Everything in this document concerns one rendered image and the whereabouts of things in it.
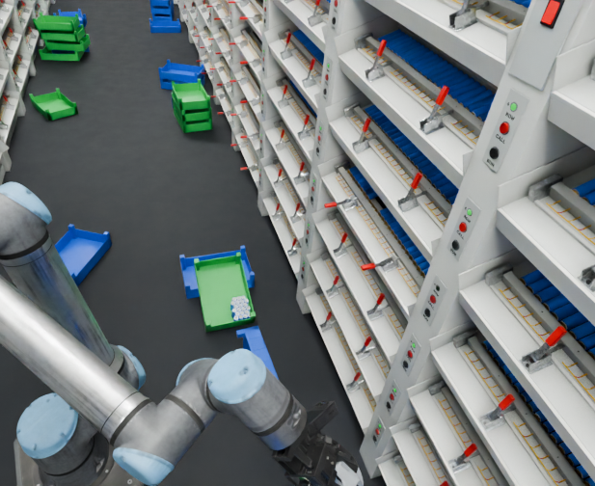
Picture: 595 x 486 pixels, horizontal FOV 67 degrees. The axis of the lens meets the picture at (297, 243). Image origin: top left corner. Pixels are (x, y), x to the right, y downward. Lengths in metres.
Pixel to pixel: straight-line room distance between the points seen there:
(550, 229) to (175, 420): 0.67
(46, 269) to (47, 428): 0.44
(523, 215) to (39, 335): 0.83
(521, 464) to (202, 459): 1.00
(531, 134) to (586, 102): 0.08
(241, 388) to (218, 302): 1.22
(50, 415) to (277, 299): 1.01
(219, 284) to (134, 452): 1.24
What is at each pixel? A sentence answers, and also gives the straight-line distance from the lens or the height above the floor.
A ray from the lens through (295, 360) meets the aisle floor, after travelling 1.82.
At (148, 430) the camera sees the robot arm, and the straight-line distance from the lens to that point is 0.82.
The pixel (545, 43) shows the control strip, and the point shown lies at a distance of 0.73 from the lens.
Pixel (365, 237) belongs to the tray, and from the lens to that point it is 1.26.
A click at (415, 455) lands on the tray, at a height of 0.32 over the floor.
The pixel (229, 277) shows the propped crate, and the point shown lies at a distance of 1.99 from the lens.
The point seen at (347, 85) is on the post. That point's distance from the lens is 1.37.
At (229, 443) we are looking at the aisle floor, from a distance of 1.65.
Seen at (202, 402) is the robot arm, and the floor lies 0.77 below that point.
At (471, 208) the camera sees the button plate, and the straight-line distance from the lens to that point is 0.84.
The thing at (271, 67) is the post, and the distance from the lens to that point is 2.05.
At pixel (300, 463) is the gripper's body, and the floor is 0.69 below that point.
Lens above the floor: 1.50
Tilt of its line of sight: 41 degrees down
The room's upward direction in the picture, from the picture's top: 6 degrees clockwise
